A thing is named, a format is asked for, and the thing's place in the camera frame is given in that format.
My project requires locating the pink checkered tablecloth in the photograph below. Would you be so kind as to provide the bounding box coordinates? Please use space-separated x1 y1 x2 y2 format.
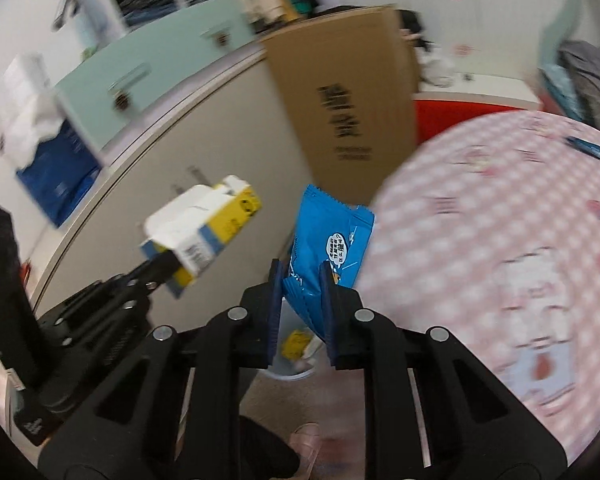
356 112 600 458

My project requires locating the white wardrobe with butterflies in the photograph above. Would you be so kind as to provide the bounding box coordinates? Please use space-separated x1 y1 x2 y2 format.
299 0 581 97

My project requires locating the blue white tissue pack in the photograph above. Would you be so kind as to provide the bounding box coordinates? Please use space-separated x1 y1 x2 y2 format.
0 53 102 226

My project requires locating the grey blanket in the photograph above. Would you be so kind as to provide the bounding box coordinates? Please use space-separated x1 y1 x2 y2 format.
558 40 600 130

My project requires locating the red storage box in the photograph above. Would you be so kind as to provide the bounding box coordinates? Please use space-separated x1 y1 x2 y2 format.
414 99 520 145

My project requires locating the mint green bed frame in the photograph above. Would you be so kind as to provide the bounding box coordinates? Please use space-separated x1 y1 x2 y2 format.
539 0 583 120

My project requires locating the blue snack wrapper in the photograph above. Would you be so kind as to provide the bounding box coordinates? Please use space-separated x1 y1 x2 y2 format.
283 184 375 338

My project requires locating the large brown cardboard box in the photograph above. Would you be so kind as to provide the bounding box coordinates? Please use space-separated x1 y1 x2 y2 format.
262 6 417 205

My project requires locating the light blue trash bin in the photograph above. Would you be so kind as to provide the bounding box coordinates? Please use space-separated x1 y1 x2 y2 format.
263 299 324 382

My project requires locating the trash inside bin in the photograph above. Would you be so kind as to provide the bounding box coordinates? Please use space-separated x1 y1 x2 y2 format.
280 330 314 362

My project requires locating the mint green drawer cabinet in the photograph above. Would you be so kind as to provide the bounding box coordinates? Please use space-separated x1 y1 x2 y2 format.
55 0 254 150

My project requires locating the white plastic bag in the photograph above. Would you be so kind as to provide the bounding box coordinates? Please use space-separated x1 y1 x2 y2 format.
418 49 455 88

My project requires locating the pink slipper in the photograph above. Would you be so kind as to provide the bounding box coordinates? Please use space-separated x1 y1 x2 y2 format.
289 422 322 480

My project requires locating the yellow white carton box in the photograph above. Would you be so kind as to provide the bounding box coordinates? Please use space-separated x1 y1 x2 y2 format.
140 174 262 298

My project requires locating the blue pen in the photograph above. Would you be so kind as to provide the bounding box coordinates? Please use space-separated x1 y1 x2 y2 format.
565 136 600 160

